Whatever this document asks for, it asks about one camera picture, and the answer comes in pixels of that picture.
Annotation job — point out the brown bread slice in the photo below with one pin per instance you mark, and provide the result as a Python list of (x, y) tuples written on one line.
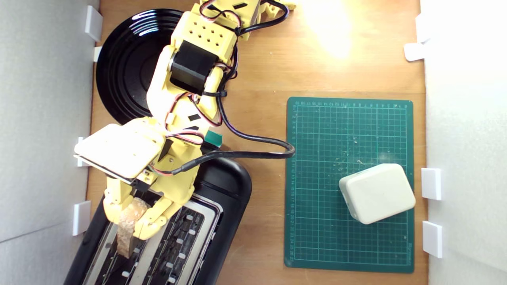
[(128, 233)]

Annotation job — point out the black two-slot toaster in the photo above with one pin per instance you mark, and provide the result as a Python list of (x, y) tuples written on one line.
[(225, 186)]

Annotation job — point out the black round plate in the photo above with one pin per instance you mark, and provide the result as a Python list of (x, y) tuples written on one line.
[(126, 71)]

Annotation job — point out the green cutting mat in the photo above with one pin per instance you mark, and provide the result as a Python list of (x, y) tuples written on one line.
[(317, 178)]

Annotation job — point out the white rounded block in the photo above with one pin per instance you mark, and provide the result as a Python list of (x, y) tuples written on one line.
[(376, 194)]

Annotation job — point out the yellow wrist camera mount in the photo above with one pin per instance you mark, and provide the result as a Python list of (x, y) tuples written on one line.
[(119, 150)]

